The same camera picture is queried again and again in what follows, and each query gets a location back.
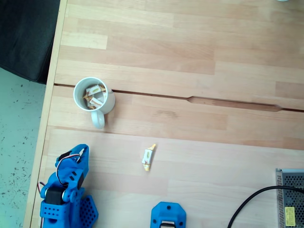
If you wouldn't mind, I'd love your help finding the white ceramic mug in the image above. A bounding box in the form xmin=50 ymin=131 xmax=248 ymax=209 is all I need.
xmin=73 ymin=76 xmax=116 ymax=130

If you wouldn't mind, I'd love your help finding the black upholstered seat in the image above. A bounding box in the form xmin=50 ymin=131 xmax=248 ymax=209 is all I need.
xmin=0 ymin=0 xmax=61 ymax=84

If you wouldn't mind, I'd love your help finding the metal mesh power supply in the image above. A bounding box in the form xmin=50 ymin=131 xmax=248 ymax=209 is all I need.
xmin=275 ymin=168 xmax=304 ymax=228

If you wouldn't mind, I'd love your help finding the red white servo cable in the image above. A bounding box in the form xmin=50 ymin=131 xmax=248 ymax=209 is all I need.
xmin=56 ymin=153 xmax=81 ymax=188

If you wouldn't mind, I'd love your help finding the blue post base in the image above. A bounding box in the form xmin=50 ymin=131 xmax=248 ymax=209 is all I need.
xmin=151 ymin=201 xmax=187 ymax=228

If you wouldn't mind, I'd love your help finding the thick black power cable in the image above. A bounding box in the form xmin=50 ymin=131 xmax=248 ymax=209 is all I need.
xmin=227 ymin=186 xmax=304 ymax=228

